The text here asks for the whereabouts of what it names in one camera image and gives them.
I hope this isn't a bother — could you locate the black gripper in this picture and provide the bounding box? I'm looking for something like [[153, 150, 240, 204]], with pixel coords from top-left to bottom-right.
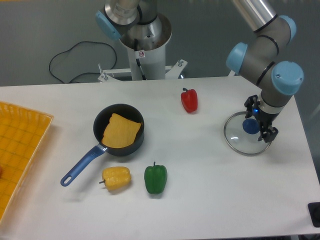
[[244, 95, 280, 143]]

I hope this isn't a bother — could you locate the glass lid blue knob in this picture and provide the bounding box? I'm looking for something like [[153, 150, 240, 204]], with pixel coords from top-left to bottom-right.
[[223, 111, 271, 157]]

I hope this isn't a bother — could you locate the yellow toast bread slice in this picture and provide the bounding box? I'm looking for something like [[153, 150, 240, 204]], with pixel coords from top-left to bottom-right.
[[101, 113, 142, 149]]

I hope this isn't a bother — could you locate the black saucepan blue handle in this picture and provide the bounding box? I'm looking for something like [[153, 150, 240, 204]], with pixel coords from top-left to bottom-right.
[[60, 103, 145, 187]]

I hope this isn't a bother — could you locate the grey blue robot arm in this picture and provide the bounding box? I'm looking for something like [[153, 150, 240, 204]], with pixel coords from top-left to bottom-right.
[[95, 0, 304, 143]]

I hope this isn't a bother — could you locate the red bell pepper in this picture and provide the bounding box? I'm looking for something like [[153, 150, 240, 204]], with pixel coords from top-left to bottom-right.
[[180, 87, 198, 113]]

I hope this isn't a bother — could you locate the black device at table edge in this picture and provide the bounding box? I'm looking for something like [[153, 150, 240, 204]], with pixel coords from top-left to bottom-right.
[[307, 202, 320, 228]]

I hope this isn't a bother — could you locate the green bell pepper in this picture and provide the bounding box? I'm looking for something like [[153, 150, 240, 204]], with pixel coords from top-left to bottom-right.
[[144, 161, 168, 195]]

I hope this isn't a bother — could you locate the yellow bell pepper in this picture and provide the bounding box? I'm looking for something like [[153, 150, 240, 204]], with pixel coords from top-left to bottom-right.
[[99, 166, 132, 191]]

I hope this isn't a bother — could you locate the yellow woven basket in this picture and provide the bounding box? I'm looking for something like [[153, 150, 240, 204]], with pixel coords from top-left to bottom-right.
[[0, 101, 54, 222]]

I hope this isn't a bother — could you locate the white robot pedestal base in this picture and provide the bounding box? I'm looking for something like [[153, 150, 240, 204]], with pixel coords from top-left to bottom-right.
[[95, 11, 188, 81]]

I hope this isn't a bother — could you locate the black cable on floor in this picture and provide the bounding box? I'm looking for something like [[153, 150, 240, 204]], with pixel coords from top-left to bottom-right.
[[48, 40, 118, 84]]

